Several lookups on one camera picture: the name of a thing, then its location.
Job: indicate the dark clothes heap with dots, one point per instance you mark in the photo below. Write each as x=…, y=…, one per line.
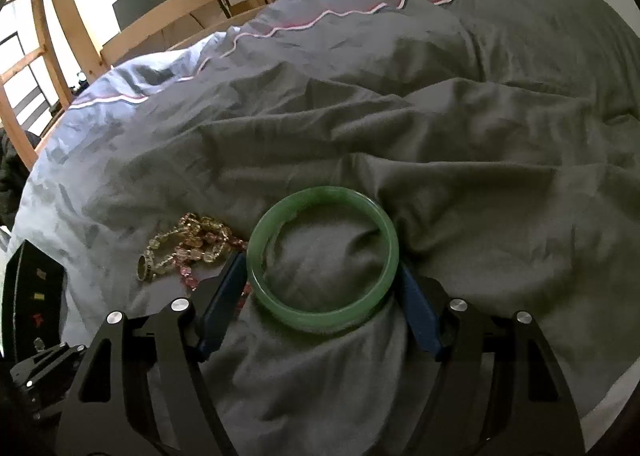
x=12, y=175

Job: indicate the grey striped duvet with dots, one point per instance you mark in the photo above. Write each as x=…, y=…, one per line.
x=450, y=160

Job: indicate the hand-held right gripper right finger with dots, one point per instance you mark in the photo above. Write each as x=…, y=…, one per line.
x=420, y=318

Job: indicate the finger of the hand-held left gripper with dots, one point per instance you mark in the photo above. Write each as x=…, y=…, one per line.
x=50, y=361

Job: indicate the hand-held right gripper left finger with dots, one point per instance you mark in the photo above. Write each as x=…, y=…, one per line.
x=222, y=298

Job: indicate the black storage box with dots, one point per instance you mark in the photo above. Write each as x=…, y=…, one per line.
x=30, y=306

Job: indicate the green jade bangle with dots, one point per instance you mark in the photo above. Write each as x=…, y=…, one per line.
x=320, y=321

